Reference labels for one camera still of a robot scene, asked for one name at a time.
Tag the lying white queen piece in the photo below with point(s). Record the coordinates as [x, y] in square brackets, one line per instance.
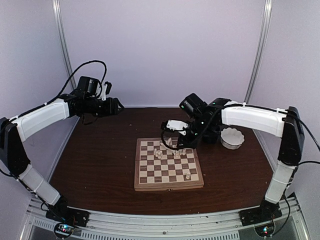
[169, 142]

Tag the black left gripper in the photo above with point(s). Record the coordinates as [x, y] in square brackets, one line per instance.
[111, 108]

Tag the right aluminium corner post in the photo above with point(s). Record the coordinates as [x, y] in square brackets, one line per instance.
[262, 39]

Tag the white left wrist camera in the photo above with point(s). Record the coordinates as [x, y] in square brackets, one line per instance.
[106, 88]

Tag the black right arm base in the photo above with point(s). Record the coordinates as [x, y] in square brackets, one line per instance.
[265, 212]

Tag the left aluminium corner post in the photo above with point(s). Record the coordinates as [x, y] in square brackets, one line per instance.
[61, 33]

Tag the wooden chess board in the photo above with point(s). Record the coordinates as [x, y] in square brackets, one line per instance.
[167, 173]

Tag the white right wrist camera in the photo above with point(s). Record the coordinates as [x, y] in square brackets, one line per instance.
[174, 125]

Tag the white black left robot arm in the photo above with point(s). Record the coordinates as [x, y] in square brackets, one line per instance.
[30, 143]

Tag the white rook corner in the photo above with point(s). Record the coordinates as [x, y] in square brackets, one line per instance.
[187, 176]

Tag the lying white king piece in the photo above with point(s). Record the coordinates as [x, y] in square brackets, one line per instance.
[163, 147]

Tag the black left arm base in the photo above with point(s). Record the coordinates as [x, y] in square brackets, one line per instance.
[61, 212]

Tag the white scalloped bowl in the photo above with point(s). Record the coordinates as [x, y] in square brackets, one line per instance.
[231, 138]

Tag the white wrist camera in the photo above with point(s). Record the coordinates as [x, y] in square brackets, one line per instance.
[106, 88]
[174, 125]

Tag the aluminium corner post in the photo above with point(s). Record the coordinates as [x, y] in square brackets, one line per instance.
[262, 39]
[61, 33]

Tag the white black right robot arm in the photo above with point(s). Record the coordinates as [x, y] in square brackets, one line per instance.
[278, 122]

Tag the white pawn cluster piece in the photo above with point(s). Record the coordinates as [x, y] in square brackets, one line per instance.
[158, 154]

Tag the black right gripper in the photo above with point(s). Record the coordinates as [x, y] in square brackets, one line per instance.
[189, 144]

